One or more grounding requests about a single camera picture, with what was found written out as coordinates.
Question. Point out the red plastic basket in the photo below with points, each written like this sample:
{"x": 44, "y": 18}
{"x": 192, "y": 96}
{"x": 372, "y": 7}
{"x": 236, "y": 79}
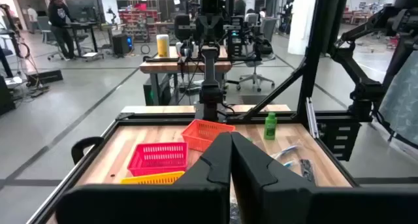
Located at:
{"x": 156, "y": 158}

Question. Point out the yellow wipes canister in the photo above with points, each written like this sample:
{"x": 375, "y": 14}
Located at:
{"x": 162, "y": 46}

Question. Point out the orange plastic basket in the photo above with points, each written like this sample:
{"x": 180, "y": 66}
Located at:
{"x": 202, "y": 132}

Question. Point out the blue toothbrush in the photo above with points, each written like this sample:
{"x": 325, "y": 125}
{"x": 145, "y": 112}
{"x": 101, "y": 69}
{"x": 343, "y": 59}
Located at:
{"x": 290, "y": 163}

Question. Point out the wooden side table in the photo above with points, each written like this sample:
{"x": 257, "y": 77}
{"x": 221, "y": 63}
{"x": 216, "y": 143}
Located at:
{"x": 170, "y": 67}

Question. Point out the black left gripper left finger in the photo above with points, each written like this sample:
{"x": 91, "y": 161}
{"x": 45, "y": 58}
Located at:
{"x": 147, "y": 204}

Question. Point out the black standing desk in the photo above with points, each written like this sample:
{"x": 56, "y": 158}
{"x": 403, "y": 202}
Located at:
{"x": 81, "y": 24}

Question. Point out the yellow plastic basket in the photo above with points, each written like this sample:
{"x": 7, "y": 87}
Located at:
{"x": 153, "y": 179}

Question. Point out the green travel shampoo bottle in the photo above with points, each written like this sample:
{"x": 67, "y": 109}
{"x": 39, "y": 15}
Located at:
{"x": 270, "y": 127}

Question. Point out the person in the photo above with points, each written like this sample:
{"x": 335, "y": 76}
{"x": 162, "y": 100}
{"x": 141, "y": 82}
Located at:
{"x": 240, "y": 6}
{"x": 60, "y": 18}
{"x": 32, "y": 15}
{"x": 251, "y": 12}
{"x": 263, "y": 12}

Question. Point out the black computer with green light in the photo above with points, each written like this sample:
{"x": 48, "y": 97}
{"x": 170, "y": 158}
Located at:
{"x": 156, "y": 93}

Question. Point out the black vented box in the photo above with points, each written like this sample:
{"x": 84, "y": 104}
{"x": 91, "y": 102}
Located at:
{"x": 339, "y": 142}

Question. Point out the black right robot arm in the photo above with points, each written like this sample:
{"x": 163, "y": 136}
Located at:
{"x": 210, "y": 96}

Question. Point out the red parts shelf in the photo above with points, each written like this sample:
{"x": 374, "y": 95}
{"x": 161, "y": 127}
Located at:
{"x": 137, "y": 18}

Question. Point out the black aluminium table frame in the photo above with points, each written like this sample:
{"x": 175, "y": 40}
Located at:
{"x": 156, "y": 118}

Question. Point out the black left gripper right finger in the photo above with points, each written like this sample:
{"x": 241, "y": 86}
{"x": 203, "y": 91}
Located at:
{"x": 294, "y": 204}

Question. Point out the black equipment cart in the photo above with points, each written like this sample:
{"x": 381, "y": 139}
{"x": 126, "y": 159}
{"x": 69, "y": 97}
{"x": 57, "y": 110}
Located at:
{"x": 6, "y": 96}

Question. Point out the silver aluminium bracket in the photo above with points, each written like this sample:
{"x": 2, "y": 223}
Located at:
{"x": 311, "y": 119}

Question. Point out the black computer tower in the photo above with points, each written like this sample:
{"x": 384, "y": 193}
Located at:
{"x": 121, "y": 44}

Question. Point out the black floor mat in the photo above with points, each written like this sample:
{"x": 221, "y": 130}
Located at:
{"x": 256, "y": 100}

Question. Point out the teal patterned panel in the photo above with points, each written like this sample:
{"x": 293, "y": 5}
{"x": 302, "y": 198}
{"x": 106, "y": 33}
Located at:
{"x": 401, "y": 103}

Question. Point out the grey office chair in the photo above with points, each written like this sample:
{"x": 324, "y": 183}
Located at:
{"x": 268, "y": 28}
{"x": 44, "y": 26}

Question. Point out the black floor case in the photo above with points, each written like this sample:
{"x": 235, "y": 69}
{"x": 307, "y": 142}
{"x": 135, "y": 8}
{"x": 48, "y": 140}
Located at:
{"x": 45, "y": 77}

